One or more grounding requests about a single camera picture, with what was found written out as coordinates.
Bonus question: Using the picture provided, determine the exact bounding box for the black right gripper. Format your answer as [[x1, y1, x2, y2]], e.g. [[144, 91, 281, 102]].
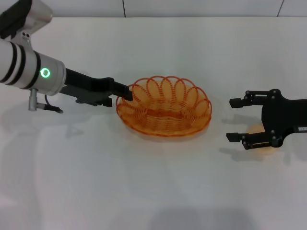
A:
[[226, 89, 307, 150]]

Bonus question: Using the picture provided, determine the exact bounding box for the pale round bread bun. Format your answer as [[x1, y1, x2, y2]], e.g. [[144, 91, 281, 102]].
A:
[[248, 124, 277, 154]]

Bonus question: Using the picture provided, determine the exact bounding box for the orange plastic wire basket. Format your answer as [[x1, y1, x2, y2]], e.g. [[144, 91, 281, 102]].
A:
[[116, 75, 213, 138]]

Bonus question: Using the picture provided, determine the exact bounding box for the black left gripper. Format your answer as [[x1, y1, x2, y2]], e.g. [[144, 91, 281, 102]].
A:
[[58, 68, 134, 107]]

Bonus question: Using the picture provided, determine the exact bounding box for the grey cable connector plug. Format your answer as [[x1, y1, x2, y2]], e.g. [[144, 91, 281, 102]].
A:
[[28, 88, 48, 112]]

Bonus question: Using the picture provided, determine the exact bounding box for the thin black cable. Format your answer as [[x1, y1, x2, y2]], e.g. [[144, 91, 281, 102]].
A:
[[44, 94, 64, 114]]

